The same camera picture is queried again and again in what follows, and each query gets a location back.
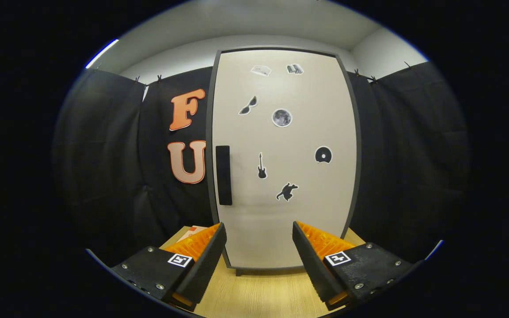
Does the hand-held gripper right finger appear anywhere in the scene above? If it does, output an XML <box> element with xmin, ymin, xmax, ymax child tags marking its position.
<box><xmin>292</xmin><ymin>221</ymin><xmax>414</xmax><ymax>311</ymax></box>

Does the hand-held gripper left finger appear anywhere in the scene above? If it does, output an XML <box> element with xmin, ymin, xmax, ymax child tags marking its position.
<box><xmin>111</xmin><ymin>222</ymin><xmax>228</xmax><ymax>312</ymax></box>

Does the black door handle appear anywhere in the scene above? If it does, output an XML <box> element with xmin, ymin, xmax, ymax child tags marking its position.
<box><xmin>216</xmin><ymin>145</ymin><xmax>233</xmax><ymax>206</ymax></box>

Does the grey shoe cabinet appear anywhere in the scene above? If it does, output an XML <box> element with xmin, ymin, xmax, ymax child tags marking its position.
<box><xmin>205</xmin><ymin>46</ymin><xmax>362</xmax><ymax>276</ymax></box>

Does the tan cover book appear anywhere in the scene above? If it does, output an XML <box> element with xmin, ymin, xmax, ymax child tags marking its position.
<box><xmin>177</xmin><ymin>225</ymin><xmax>209</xmax><ymax>242</ymax></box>

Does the black backdrop cloth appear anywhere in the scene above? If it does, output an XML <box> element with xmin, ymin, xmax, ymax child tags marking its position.
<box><xmin>53</xmin><ymin>62</ymin><xmax>469</xmax><ymax>265</ymax></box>

